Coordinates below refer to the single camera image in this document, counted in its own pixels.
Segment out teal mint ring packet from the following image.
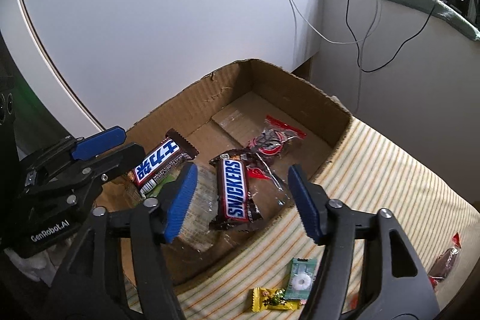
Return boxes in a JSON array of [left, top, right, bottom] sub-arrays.
[[285, 258, 317, 301]]

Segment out pink candy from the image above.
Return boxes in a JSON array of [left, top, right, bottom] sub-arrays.
[[428, 232, 461, 290]]

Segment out chinese Snickers bar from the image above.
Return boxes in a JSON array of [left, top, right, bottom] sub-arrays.
[[127, 128, 199, 199]]

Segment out green candy packet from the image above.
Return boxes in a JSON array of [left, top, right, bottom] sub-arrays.
[[145, 175, 176, 198]]

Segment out yellow candy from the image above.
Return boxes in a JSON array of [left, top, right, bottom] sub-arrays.
[[251, 287, 302, 313]]

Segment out red dark candy packet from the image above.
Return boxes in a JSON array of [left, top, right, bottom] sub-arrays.
[[247, 153, 290, 205]]

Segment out english Snickers bar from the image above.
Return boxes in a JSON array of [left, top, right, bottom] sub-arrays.
[[209, 149, 263, 232]]

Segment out red dark dried-fruit packet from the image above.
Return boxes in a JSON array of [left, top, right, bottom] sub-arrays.
[[247, 115, 307, 157]]

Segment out striped yellow tablecloth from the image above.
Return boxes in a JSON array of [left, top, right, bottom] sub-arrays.
[[123, 117, 478, 320]]

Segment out brown cardboard box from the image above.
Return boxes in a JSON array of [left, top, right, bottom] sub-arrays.
[[95, 58, 353, 287]]

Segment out black cable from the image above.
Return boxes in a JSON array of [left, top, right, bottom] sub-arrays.
[[344, 0, 466, 73]]

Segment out white cable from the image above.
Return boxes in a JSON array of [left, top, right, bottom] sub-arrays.
[[268, 0, 383, 111]]

